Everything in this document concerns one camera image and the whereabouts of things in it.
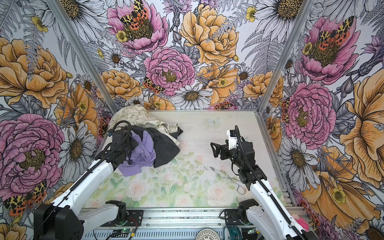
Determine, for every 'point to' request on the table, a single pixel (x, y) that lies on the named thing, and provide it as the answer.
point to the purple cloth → (142, 155)
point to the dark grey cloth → (166, 146)
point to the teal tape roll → (232, 233)
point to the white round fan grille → (208, 234)
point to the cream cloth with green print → (138, 115)
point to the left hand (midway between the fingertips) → (133, 145)
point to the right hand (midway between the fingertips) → (218, 146)
